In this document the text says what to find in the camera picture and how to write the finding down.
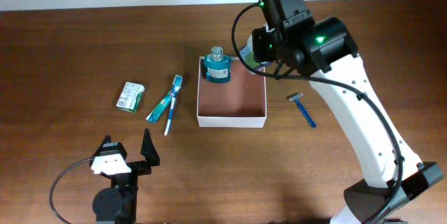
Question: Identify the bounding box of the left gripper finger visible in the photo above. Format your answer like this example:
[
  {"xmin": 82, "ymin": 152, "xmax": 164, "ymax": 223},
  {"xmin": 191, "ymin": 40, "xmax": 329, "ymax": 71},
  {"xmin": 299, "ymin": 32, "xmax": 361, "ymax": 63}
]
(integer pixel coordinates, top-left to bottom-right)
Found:
[
  {"xmin": 92, "ymin": 135, "xmax": 127, "ymax": 160},
  {"xmin": 140, "ymin": 128, "xmax": 160, "ymax": 167}
]

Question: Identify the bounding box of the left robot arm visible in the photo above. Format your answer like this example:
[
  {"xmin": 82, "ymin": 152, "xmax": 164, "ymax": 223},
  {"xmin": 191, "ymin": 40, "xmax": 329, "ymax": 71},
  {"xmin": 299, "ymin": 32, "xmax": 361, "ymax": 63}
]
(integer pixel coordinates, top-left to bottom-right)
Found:
[{"xmin": 89, "ymin": 128, "xmax": 160, "ymax": 224}]

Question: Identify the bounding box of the blue white toothbrush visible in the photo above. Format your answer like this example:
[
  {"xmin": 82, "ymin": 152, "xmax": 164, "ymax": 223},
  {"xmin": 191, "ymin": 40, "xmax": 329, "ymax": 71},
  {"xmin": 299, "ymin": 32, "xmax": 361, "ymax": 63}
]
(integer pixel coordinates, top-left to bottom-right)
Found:
[{"xmin": 163, "ymin": 75, "xmax": 183, "ymax": 136}]

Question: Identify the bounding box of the blue disposable razor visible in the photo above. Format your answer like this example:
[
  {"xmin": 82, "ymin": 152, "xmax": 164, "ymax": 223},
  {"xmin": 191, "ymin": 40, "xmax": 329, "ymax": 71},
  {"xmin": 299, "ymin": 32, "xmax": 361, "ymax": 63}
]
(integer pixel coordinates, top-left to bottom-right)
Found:
[{"xmin": 288, "ymin": 93, "xmax": 317, "ymax": 128}]

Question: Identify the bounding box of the green white soap packet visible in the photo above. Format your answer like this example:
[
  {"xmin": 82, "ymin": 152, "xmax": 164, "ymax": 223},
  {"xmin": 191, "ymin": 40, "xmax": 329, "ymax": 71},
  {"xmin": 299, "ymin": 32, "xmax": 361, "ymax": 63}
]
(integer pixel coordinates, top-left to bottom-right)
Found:
[{"xmin": 116, "ymin": 82, "xmax": 145, "ymax": 113}]

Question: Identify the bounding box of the green toothpaste tube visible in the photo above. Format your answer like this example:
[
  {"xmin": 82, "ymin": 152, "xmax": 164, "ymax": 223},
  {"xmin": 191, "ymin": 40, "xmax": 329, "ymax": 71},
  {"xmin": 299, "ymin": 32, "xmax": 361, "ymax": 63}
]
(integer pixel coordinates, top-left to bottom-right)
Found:
[{"xmin": 146, "ymin": 91, "xmax": 175, "ymax": 124}]

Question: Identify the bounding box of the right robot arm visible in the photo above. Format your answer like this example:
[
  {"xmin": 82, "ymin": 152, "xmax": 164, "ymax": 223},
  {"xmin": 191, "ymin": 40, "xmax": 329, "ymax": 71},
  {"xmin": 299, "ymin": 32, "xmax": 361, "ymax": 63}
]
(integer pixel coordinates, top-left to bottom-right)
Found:
[{"xmin": 252, "ymin": 17, "xmax": 444, "ymax": 223}]

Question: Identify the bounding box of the blue mouthwash bottle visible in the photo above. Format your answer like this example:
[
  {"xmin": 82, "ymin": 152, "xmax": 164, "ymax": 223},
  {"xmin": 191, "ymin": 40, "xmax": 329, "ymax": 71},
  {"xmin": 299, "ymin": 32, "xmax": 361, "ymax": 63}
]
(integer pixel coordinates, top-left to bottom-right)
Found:
[{"xmin": 204, "ymin": 46, "xmax": 232, "ymax": 83}]

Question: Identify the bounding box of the white cardboard box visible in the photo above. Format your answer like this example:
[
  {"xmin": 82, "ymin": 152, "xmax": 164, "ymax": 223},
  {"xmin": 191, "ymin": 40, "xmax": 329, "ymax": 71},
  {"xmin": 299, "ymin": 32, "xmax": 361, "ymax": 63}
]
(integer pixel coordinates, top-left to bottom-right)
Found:
[{"xmin": 196, "ymin": 57, "xmax": 267, "ymax": 128}]

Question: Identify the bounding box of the clear pump soap bottle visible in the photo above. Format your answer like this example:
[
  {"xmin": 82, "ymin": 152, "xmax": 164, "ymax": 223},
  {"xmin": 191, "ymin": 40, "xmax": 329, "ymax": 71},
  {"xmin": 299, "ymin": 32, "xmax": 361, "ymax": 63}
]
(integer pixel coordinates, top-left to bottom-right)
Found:
[{"xmin": 240, "ymin": 36, "xmax": 272, "ymax": 70}]

